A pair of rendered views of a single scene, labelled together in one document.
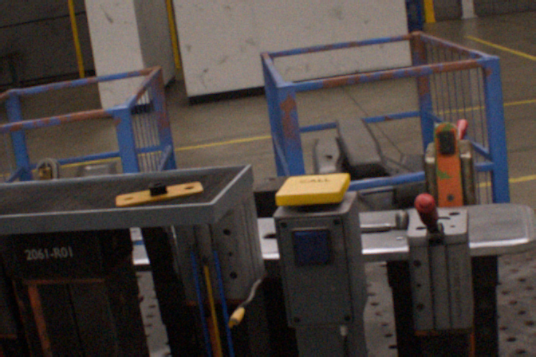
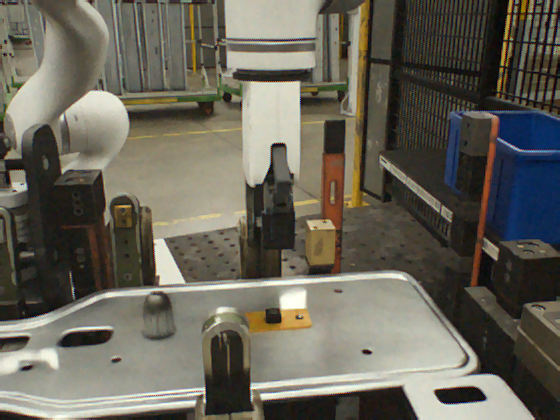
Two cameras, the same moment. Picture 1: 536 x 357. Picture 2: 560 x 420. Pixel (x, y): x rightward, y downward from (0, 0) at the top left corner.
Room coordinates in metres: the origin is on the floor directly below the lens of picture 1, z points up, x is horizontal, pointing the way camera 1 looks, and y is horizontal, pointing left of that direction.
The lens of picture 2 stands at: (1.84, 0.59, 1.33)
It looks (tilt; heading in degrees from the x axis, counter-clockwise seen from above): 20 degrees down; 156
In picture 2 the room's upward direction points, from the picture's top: straight up
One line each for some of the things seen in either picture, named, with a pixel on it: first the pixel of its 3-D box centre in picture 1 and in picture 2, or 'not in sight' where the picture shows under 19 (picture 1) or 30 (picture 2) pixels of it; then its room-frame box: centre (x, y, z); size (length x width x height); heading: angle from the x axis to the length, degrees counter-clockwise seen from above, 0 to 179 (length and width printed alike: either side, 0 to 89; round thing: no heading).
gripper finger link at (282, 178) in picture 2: not in sight; (278, 166); (1.40, 0.78, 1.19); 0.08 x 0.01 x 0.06; 164
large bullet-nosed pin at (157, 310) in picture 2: not in sight; (158, 317); (1.32, 0.67, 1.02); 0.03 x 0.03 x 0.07
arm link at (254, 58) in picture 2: not in sight; (271, 55); (1.36, 0.79, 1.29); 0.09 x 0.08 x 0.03; 164
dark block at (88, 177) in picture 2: not in sight; (96, 309); (1.09, 0.62, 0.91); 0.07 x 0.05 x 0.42; 164
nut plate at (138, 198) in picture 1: (158, 190); not in sight; (0.81, 0.11, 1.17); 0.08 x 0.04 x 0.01; 98
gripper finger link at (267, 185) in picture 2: not in sight; (276, 179); (1.39, 0.78, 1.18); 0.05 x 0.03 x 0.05; 164
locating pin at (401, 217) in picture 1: (402, 224); not in sight; (1.09, -0.17, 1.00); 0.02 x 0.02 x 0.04; 74
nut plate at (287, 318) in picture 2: not in sight; (273, 316); (1.36, 0.79, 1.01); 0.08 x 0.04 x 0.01; 74
